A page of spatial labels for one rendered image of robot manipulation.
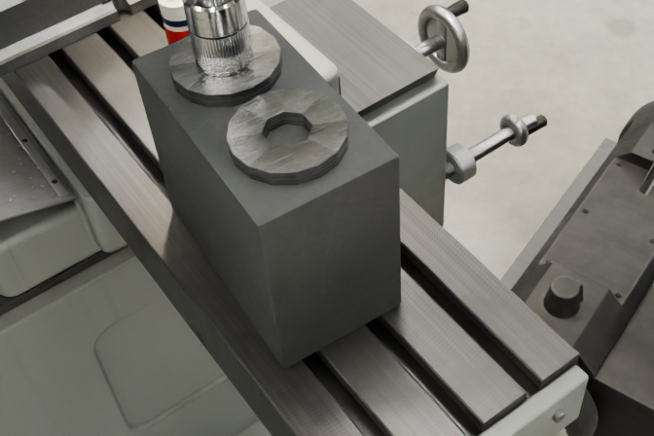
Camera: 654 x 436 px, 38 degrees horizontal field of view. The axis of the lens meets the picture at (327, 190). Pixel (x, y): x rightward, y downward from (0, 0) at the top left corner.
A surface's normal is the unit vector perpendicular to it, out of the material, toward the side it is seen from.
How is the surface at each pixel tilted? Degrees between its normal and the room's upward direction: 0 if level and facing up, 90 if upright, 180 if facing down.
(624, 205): 0
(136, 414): 90
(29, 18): 90
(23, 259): 90
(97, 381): 90
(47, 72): 0
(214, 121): 0
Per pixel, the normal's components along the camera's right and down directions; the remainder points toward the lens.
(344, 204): 0.52, 0.61
